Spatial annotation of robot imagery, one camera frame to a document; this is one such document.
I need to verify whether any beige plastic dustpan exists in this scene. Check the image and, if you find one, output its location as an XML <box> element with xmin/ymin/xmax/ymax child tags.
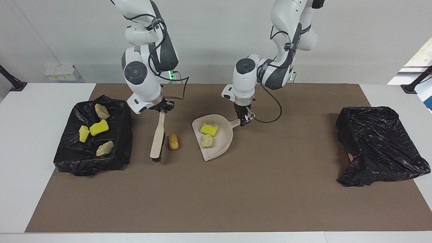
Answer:
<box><xmin>192</xmin><ymin>114</ymin><xmax>255</xmax><ymax>162</ymax></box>

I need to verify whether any beige hand brush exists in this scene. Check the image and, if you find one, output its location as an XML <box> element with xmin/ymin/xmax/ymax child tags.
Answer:
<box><xmin>150</xmin><ymin>111</ymin><xmax>166</xmax><ymax>163</ymax></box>

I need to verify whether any orange crusted bread piece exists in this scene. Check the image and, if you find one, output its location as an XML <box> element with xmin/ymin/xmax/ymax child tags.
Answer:
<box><xmin>96</xmin><ymin>140</ymin><xmax>115</xmax><ymax>157</ymax></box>

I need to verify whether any yellow green sponge piece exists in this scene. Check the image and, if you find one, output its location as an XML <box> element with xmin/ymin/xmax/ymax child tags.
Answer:
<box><xmin>78</xmin><ymin>125</ymin><xmax>90</xmax><ymax>143</ymax></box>

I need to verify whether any black trash bag bin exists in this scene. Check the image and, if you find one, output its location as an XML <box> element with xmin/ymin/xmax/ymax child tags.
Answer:
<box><xmin>53</xmin><ymin>94</ymin><xmax>133</xmax><ymax>177</ymax></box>
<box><xmin>336</xmin><ymin>106</ymin><xmax>431</xmax><ymax>187</ymax></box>

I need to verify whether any brown table mat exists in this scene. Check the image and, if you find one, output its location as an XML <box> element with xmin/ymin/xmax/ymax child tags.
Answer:
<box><xmin>25</xmin><ymin>83</ymin><xmax>432</xmax><ymax>233</ymax></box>

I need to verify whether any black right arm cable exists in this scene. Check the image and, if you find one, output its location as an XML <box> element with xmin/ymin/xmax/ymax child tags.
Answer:
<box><xmin>147</xmin><ymin>13</ymin><xmax>190</xmax><ymax>101</ymax></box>

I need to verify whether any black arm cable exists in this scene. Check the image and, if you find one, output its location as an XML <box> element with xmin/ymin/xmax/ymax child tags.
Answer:
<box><xmin>147</xmin><ymin>13</ymin><xmax>190</xmax><ymax>101</ymax></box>
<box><xmin>248</xmin><ymin>20</ymin><xmax>302</xmax><ymax>124</ymax></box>

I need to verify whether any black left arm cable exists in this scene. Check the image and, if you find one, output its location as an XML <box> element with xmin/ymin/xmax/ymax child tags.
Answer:
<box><xmin>248</xmin><ymin>20</ymin><xmax>302</xmax><ymax>124</ymax></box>

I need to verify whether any white wall socket box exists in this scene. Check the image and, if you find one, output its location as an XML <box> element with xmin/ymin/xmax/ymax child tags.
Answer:
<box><xmin>44</xmin><ymin>64</ymin><xmax>81</xmax><ymax>81</ymax></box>

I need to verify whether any black camera stand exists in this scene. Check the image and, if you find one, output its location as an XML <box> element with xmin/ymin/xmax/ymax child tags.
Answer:
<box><xmin>0</xmin><ymin>65</ymin><xmax>27</xmax><ymax>92</ymax></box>
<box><xmin>401</xmin><ymin>66</ymin><xmax>432</xmax><ymax>94</ymax></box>

